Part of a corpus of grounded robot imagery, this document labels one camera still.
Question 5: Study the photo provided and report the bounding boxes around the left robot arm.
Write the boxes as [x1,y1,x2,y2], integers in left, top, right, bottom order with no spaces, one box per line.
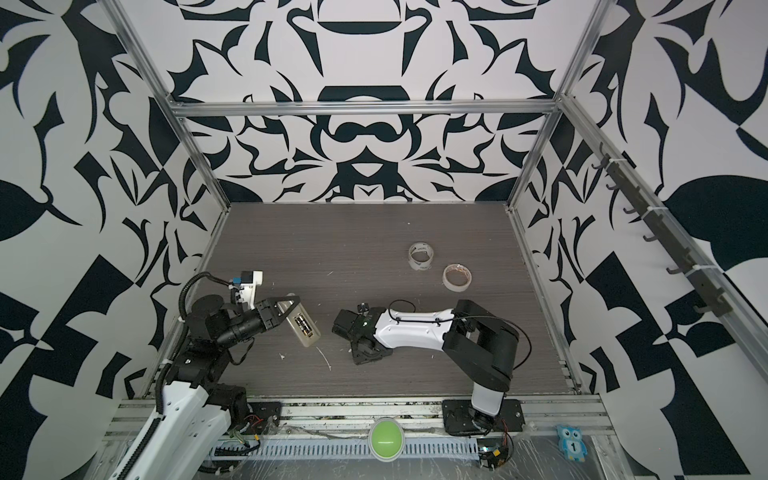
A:
[111,271,308,479]

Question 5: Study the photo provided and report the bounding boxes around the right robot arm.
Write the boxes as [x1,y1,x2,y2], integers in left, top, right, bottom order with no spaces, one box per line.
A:
[332,299,532,437]

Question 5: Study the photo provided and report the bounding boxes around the green round button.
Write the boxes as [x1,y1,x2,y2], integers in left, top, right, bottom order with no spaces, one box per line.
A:
[367,418,405,462]

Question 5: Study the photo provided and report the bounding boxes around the large clear printed tape roll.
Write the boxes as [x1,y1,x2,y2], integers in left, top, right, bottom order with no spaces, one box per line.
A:
[407,242,434,271]

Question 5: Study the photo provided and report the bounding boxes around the small white orange tape roll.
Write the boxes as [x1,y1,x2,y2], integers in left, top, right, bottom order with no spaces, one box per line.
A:
[442,263,473,293]

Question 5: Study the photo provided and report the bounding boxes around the blue owl figurine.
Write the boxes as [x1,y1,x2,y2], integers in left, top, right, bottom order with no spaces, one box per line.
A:
[556,425,588,463]

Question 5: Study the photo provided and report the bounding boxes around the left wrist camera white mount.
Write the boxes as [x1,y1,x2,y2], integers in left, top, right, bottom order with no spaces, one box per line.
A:
[229,270,263,311]

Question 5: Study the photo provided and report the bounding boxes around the white slotted cable duct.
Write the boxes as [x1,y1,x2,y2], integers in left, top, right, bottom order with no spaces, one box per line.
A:
[209,437,479,461]

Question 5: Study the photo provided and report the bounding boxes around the black wall hook rack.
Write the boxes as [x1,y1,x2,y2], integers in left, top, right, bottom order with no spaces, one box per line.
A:
[594,145,733,317]

